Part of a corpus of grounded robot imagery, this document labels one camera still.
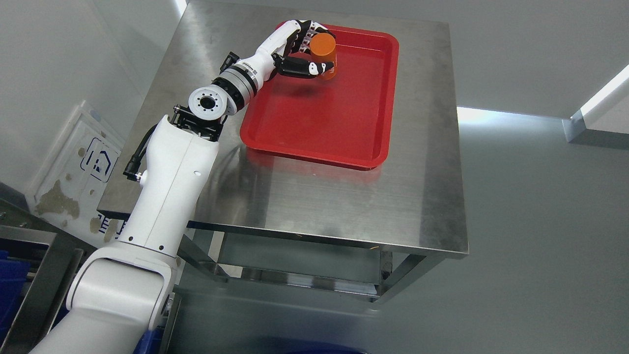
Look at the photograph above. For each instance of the red tray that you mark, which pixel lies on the red tray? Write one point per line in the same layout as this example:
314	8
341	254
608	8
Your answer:
344	121

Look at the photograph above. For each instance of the orange capacitor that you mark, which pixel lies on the orange capacitor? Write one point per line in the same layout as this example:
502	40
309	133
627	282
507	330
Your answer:
323	48

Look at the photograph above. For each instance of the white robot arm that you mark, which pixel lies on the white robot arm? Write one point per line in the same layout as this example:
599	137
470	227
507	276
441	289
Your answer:
120	291

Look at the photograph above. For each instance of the steel table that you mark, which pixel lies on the steel table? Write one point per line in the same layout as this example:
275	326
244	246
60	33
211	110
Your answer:
409	211

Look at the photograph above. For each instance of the steel shelf rack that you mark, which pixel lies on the steel shelf rack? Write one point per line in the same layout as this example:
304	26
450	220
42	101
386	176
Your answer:
54	257

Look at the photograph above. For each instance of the white sign board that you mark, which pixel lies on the white sign board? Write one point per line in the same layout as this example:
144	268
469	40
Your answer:
69	186

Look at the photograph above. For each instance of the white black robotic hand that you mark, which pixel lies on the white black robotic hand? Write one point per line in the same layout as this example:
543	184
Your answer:
277	53

